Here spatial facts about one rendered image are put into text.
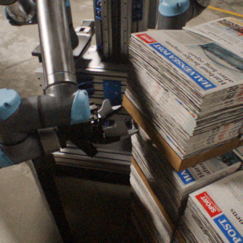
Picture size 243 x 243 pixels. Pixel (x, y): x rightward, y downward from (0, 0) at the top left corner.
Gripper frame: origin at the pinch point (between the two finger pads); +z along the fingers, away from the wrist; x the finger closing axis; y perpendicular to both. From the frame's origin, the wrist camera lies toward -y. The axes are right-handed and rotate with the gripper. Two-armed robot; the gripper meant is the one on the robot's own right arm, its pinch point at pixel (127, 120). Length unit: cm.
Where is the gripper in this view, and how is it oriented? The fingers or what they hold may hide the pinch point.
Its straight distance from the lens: 72.4
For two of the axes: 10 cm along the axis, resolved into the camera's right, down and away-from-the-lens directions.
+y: 0.0, -7.5, -6.6
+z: 9.1, -2.8, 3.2
